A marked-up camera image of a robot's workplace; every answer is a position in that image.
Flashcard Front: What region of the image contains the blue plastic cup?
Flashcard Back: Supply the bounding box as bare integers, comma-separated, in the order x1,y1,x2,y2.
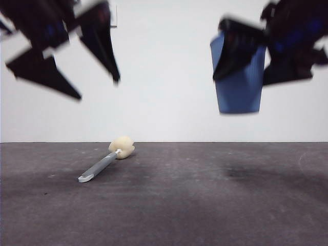
210,34,267,115

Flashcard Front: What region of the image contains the white wall socket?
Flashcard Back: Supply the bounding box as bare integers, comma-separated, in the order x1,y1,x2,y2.
109,4,118,28

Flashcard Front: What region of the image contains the grey-handled sponge cup brush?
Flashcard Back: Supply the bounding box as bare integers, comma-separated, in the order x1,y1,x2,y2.
78,135,136,183

